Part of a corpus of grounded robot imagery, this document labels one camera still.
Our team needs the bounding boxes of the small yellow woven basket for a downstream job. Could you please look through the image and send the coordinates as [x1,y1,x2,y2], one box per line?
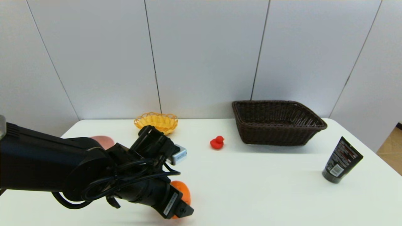
[134,112,178,136]

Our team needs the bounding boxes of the pink bowl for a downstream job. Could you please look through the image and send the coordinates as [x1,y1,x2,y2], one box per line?
[90,136,115,150]

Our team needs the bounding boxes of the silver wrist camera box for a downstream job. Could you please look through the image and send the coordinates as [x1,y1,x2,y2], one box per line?
[166,144,188,166]

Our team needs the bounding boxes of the orange fruit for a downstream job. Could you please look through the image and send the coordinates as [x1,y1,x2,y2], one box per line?
[170,180,191,219]

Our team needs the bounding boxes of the red rubber duck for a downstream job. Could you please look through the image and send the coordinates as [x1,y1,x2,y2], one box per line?
[210,136,225,150]

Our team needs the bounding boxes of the black cosmetic tube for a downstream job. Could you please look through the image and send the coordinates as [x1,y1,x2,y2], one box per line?
[322,136,364,184]

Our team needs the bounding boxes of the dark brown wicker basket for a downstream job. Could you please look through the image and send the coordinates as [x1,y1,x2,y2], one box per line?
[232,100,328,147]

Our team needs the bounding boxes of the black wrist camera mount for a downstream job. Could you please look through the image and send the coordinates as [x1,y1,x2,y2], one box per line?
[130,125,176,161]

